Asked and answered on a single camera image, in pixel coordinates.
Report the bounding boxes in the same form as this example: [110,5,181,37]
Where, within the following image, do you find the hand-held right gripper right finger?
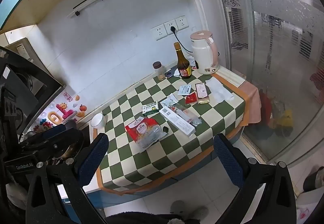
[213,134,297,224]

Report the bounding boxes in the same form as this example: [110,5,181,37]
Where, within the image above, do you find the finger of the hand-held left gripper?
[25,121,78,142]
[19,128,85,159]

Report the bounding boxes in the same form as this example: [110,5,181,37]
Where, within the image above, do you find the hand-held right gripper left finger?
[25,133,110,224]

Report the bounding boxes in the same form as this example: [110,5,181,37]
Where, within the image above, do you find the red snack packet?
[125,116,169,152]

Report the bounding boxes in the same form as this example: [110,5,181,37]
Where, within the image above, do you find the clear long wrapper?
[169,103,203,127]

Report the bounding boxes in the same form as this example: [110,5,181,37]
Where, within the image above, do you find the long white box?
[159,105,196,136]

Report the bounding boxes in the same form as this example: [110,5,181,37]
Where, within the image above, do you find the white tissue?
[205,78,235,103]

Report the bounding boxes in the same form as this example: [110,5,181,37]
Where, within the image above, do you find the red sachet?
[185,92,198,105]

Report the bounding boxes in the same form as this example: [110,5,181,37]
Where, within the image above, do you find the pink packet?
[195,83,211,105]

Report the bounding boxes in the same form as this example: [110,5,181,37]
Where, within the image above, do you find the green white medicine box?
[141,101,160,116]

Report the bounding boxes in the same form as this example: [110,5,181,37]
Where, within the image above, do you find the small white sachet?
[178,85,193,95]

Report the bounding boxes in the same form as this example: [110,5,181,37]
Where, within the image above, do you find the silver white sachet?
[160,94,179,111]

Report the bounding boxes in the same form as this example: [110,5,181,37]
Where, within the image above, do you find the person's left forearm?
[4,181,29,217]

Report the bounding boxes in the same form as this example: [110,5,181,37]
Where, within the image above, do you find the white ceramic cup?
[91,113,106,129]

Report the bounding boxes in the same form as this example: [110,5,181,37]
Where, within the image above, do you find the black range hood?
[0,36,66,136]

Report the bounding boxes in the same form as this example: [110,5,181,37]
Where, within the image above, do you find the green white checkered tablecloth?
[92,72,246,194]

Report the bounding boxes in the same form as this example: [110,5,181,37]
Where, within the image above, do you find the grey slipper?
[188,206,209,220]
[170,200,188,216]

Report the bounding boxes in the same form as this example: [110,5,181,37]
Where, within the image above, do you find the pink cloth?
[239,82,262,127]

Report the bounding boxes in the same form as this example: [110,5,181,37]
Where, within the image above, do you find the red bag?
[259,89,274,123]

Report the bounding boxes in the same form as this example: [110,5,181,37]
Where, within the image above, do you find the yellow bag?
[275,109,293,129]

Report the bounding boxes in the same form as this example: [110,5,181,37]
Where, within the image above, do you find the person's black trousers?
[105,213,189,224]

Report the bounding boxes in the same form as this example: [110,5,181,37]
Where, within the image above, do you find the dark grey shoe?
[303,166,324,192]

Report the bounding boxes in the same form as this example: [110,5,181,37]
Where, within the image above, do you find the dark glass sauce bottle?
[174,42,192,79]

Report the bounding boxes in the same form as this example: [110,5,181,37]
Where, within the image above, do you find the small blue white packet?
[165,67,181,78]

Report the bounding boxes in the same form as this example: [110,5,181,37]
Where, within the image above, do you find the pink white electric kettle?
[190,31,219,75]

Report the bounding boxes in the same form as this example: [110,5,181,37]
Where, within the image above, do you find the clear spice jar brown lid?
[152,61,166,80]

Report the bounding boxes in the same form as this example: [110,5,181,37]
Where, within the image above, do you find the red patterned cloth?
[310,72,324,88]

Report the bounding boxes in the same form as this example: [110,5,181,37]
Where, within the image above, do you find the frosted glass sliding door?
[208,0,324,164]

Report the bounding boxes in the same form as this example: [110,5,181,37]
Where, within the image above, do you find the colourful wall stickers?
[33,91,88,136]

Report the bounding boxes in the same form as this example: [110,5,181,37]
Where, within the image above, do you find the black white wall rack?
[67,0,120,18]

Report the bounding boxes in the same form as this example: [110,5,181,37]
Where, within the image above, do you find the white wall socket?
[151,26,168,41]
[163,21,179,36]
[175,16,189,31]

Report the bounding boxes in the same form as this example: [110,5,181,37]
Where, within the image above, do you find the black plug and cable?
[170,26,194,54]

